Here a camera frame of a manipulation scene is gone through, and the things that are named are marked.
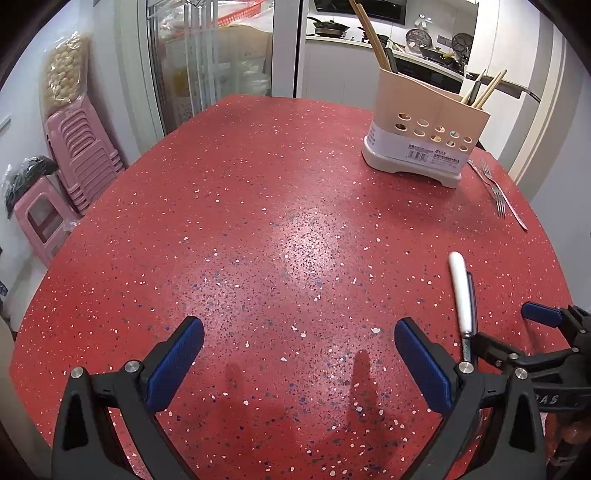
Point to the round metal steamer plate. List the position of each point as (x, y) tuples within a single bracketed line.
[(419, 39)]

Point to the black range hood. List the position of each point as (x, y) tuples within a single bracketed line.
[(364, 9)]

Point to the single pink plastic stool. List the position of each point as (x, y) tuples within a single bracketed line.
[(44, 221)]

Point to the glass sliding door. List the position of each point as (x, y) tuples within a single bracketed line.
[(212, 60)]

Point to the black plastic bag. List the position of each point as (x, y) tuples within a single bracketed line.
[(27, 177)]

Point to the stack of pink plastic stools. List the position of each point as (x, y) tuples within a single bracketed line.
[(87, 152)]

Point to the small black frying pan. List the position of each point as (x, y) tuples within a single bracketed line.
[(376, 37)]

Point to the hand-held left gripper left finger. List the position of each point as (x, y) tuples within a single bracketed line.
[(178, 364)]

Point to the beige perforated utensil holder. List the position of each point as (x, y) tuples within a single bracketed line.
[(415, 106)]

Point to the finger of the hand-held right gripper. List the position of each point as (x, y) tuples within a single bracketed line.
[(494, 348), (540, 314)]

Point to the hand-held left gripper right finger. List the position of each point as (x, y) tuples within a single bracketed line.
[(422, 364)]

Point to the black built-in oven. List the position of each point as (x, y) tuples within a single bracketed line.
[(434, 76)]

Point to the silver metal fork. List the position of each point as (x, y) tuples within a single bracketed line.
[(498, 198), (512, 207)]

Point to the clear bag of nuts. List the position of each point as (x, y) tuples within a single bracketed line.
[(64, 74)]

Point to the black chopstick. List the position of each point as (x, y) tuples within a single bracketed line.
[(473, 85)]

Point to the black wok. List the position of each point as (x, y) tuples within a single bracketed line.
[(441, 54)]

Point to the large black frying pan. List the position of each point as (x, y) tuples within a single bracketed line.
[(330, 26)]

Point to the person's right hand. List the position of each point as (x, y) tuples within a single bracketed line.
[(572, 431)]

